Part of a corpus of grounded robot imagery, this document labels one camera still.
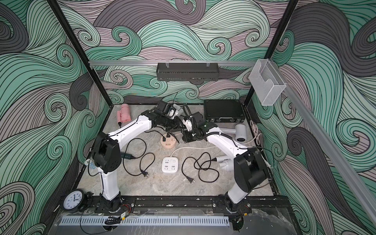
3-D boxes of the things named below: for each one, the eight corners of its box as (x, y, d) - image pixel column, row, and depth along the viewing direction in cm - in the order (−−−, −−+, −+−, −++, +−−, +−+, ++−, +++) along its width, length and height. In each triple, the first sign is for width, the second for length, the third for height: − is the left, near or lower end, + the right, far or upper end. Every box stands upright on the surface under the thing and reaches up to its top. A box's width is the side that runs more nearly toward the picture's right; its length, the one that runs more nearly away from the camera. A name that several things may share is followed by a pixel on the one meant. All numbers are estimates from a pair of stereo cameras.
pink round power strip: (160, 148, 96) (159, 146, 94) (161, 136, 102) (161, 134, 100) (175, 148, 96) (175, 146, 94) (176, 136, 102) (176, 134, 100)
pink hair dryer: (119, 127, 107) (116, 123, 103) (117, 109, 119) (115, 105, 115) (132, 124, 109) (130, 120, 106) (129, 106, 121) (127, 102, 117)
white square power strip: (161, 172, 86) (160, 170, 84) (162, 159, 92) (162, 156, 89) (178, 172, 86) (178, 170, 84) (178, 159, 92) (178, 156, 89)
